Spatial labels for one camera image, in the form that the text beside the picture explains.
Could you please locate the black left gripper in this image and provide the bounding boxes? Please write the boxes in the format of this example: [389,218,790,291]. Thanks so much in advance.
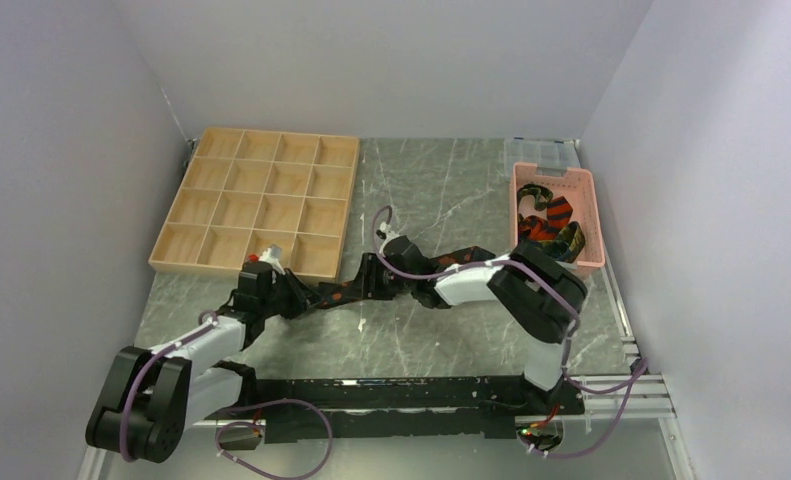
[258,268,324,321]

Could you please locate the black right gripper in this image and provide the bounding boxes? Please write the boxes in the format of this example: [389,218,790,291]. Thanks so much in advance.
[344,254,415,302]

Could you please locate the black tie orange flowers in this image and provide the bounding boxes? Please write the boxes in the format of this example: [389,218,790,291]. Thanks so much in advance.
[316,246,497,309]

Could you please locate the wooden compartment tray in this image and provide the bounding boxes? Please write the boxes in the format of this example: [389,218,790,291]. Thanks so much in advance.
[149,126,360,284]

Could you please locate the pink perforated plastic basket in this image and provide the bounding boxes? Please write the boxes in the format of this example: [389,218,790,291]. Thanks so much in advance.
[509,162,606,279]

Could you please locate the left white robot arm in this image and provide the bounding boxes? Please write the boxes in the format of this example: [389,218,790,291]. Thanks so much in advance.
[85,260,322,463]

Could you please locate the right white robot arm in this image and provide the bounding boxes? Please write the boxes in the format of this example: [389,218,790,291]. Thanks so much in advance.
[353,236,588,415]

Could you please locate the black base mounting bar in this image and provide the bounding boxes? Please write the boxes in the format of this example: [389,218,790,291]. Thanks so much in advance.
[210,375,585,444]

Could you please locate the red striped tie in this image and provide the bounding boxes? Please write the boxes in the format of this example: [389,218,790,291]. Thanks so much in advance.
[518,196,574,259]

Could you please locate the clear plastic organizer box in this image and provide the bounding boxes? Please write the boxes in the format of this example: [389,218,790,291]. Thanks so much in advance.
[504,137,581,178]

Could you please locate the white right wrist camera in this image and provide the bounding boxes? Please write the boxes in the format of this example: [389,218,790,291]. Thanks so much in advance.
[375,221,403,246]

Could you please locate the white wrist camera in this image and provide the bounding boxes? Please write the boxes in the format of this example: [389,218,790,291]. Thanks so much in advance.
[248,244,285,275]
[375,221,403,246]

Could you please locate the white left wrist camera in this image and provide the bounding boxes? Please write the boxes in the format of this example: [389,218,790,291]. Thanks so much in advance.
[248,244,285,275]

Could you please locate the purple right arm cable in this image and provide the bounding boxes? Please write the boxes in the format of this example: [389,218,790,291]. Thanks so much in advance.
[371,205,649,460]

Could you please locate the aluminium frame rail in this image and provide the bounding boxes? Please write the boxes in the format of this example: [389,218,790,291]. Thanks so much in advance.
[93,374,676,429]

